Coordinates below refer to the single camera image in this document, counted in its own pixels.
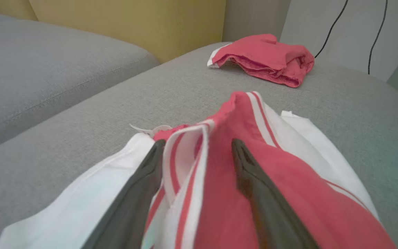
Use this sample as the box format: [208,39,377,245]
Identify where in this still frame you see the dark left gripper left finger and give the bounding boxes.
[82,139,167,249]

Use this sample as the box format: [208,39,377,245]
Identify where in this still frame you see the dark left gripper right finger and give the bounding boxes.
[231,138,320,249]

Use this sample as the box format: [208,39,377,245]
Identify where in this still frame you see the grey fabric sofa ottoman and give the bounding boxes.
[0,41,398,249]

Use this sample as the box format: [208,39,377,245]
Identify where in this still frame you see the thin black cable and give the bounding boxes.
[314,0,349,58]
[368,0,388,75]

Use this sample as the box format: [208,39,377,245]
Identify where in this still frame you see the grey sofa seat cushion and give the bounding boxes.
[0,10,160,156]

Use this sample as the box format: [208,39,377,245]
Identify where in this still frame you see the red and white striped jersey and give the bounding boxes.
[0,91,398,249]

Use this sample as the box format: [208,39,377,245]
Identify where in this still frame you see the red shorts with white trim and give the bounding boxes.
[207,34,315,88]

